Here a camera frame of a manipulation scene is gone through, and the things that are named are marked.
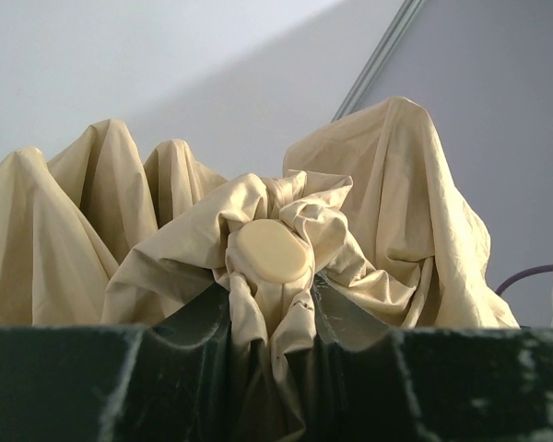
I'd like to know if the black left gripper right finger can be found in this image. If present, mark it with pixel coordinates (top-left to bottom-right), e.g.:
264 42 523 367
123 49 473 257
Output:
312 275 553 441

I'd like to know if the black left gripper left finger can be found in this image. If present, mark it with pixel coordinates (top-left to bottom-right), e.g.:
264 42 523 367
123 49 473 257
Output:
0 288 230 441

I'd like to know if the beige folding umbrella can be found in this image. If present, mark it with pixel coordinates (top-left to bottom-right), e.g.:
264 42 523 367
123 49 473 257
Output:
0 97 518 441

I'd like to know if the right aluminium corner post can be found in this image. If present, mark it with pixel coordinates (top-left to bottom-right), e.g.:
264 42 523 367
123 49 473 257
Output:
332 0 426 122

